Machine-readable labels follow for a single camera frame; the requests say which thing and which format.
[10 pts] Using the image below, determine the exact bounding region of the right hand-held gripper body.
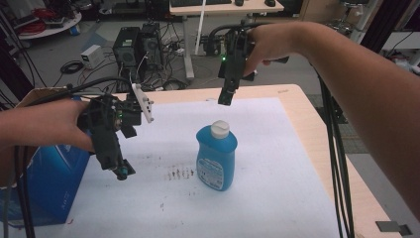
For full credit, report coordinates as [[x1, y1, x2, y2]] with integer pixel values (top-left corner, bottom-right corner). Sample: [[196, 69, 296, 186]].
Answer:
[[202, 25, 256, 93]]

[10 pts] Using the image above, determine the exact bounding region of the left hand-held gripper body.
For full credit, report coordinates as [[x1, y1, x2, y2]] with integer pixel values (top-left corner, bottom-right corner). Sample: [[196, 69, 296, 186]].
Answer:
[[77, 82, 155, 171]]

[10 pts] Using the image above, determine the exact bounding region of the person's right hand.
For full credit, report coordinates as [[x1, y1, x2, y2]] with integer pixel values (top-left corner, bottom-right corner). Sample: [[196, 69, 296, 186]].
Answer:
[[242, 21, 311, 77]]

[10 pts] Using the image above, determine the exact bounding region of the person's left hand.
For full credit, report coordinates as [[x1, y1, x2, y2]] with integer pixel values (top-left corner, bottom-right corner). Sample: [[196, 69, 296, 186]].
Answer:
[[31, 98, 96, 153]]

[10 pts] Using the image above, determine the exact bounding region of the blue bottle with white cap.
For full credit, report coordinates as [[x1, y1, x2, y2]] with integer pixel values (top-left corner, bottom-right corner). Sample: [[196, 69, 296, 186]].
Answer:
[[195, 119, 239, 192]]

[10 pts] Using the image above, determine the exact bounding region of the black keyboard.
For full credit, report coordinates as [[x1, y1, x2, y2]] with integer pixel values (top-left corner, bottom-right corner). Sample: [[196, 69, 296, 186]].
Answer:
[[169, 0, 233, 8]]

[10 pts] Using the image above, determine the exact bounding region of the blue cardboard box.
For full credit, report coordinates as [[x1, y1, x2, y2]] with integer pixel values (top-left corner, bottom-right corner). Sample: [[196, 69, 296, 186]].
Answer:
[[0, 86, 92, 228]]

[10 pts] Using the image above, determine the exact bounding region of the white power supply box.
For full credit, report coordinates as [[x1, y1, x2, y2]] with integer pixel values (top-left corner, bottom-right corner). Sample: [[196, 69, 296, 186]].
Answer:
[[80, 44, 105, 70]]

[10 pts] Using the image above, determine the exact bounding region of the black computer tower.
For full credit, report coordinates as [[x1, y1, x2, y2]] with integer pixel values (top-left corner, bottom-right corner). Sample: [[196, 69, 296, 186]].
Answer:
[[140, 22, 164, 68], [112, 26, 143, 73]]

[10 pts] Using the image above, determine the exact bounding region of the white foam mat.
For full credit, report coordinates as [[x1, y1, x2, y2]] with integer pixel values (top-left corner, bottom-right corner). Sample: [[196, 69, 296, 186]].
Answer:
[[41, 96, 342, 238]]

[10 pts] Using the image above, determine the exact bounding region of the round white table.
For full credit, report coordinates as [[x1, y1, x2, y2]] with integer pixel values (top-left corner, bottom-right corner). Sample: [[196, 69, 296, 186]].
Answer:
[[15, 9, 83, 41]]

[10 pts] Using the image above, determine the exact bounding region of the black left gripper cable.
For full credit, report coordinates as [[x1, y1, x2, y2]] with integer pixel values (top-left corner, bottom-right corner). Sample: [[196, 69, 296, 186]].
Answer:
[[25, 76, 134, 107]]

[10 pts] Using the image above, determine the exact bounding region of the coiled black cable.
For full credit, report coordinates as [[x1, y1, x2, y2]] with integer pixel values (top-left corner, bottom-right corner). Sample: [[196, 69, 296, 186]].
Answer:
[[59, 59, 85, 75]]

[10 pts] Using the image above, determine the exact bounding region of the red cable coil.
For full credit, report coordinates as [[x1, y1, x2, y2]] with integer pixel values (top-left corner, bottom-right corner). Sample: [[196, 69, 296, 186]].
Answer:
[[17, 7, 48, 36]]

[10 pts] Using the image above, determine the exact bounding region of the black right gripper cable bundle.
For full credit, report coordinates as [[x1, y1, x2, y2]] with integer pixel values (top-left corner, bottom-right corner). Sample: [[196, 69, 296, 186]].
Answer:
[[315, 70, 357, 238]]

